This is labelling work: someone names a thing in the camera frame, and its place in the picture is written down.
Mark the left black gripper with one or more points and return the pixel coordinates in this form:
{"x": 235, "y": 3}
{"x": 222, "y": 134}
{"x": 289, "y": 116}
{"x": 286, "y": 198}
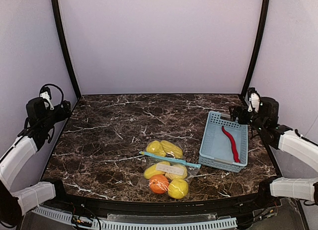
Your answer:
{"x": 64, "y": 110}

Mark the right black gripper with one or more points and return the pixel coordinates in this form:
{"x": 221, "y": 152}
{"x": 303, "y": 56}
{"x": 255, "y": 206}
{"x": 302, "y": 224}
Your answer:
{"x": 238, "y": 113}

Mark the yellow fruit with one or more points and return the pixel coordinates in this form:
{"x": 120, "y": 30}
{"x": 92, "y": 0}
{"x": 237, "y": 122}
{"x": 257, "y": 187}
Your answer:
{"x": 172, "y": 149}

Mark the pale yellow potato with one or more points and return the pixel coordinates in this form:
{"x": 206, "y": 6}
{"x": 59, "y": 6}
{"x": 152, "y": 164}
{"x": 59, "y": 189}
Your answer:
{"x": 177, "y": 171}

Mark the clear zip bag blue zipper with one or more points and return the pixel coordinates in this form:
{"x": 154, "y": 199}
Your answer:
{"x": 144, "y": 183}

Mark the round yellow lemon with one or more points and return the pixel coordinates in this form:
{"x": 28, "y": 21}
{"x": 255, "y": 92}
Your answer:
{"x": 178, "y": 189}

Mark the yellow mango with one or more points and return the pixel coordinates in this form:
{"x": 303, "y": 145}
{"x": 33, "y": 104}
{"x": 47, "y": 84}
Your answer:
{"x": 151, "y": 171}

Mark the orange fruit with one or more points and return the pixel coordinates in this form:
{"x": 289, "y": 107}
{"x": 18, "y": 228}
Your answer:
{"x": 158, "y": 184}

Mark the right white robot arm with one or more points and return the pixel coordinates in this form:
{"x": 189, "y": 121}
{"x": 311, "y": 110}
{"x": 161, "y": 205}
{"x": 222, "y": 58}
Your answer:
{"x": 262, "y": 116}

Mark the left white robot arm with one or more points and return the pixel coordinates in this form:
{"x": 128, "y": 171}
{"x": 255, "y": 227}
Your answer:
{"x": 39, "y": 128}

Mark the light blue plastic basket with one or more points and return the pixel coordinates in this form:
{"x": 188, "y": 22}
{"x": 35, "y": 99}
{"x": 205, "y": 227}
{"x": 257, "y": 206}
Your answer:
{"x": 215, "y": 150}

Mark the red chili pepper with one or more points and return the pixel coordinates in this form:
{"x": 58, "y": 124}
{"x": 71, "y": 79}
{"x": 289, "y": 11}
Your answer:
{"x": 233, "y": 145}

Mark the black frame post left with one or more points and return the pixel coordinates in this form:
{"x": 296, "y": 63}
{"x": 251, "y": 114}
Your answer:
{"x": 64, "y": 47}

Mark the black frame post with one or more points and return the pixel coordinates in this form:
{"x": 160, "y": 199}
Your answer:
{"x": 64, "y": 47}
{"x": 256, "y": 47}

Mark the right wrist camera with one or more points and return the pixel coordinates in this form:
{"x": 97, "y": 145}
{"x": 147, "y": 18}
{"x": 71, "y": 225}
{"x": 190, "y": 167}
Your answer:
{"x": 254, "y": 100}

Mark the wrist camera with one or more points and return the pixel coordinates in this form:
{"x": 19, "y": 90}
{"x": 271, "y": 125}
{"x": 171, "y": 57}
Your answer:
{"x": 254, "y": 100}
{"x": 45, "y": 93}

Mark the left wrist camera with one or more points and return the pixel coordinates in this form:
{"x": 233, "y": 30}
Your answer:
{"x": 45, "y": 93}

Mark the black front table rail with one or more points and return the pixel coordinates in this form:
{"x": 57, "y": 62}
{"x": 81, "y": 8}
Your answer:
{"x": 234, "y": 206}

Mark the slotted grey cable duct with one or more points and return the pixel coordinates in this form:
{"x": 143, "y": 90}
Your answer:
{"x": 125, "y": 222}

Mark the black frame post right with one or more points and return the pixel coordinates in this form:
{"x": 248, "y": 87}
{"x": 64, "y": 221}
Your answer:
{"x": 256, "y": 47}

